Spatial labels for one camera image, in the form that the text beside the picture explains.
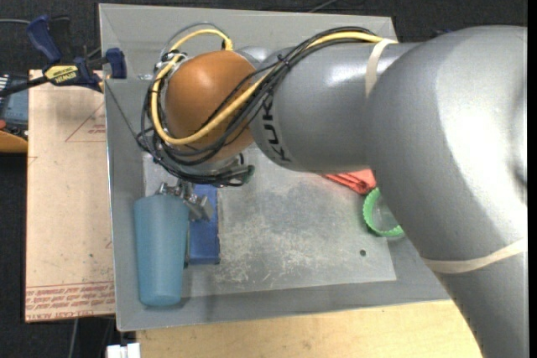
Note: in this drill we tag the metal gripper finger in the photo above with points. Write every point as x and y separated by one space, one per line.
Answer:
200 207
171 189

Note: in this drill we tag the blue sponge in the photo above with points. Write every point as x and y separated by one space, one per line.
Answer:
204 239

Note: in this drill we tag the light blue plastic cup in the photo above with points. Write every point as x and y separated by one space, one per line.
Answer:
160 247

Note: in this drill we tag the grey metal bin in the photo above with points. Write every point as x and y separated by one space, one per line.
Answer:
289 222

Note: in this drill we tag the brown cardboard board, red print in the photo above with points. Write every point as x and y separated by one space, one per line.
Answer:
67 201

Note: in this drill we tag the red cloth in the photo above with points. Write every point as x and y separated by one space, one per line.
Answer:
356 180

